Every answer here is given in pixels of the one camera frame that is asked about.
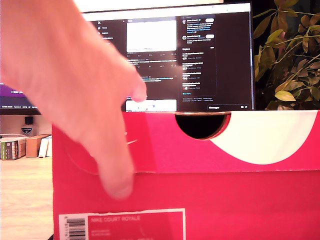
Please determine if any person's hand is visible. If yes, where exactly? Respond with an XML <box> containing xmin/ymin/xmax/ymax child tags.
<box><xmin>0</xmin><ymin>0</ymin><xmax>148</xmax><ymax>200</ymax></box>

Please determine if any green leafy plant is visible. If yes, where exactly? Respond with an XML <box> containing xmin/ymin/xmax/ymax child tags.
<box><xmin>252</xmin><ymin>0</ymin><xmax>320</xmax><ymax>111</ymax></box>

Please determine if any brown cardboard box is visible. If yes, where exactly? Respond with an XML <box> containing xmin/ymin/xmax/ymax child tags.
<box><xmin>25</xmin><ymin>134</ymin><xmax>52</xmax><ymax>158</ymax></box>

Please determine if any red shoebox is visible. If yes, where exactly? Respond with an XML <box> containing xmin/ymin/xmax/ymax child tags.
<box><xmin>51</xmin><ymin>109</ymin><xmax>320</xmax><ymax>240</ymax></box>

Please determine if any green printed box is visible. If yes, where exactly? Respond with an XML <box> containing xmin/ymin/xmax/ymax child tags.
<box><xmin>0</xmin><ymin>138</ymin><xmax>27</xmax><ymax>161</ymax></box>

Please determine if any monitor with purple text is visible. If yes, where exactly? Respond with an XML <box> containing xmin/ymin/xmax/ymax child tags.
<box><xmin>0</xmin><ymin>83</ymin><xmax>42</xmax><ymax>116</ymax></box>

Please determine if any large black computer monitor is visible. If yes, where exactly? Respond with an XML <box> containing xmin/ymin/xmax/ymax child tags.
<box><xmin>81</xmin><ymin>2</ymin><xmax>256</xmax><ymax>113</ymax></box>

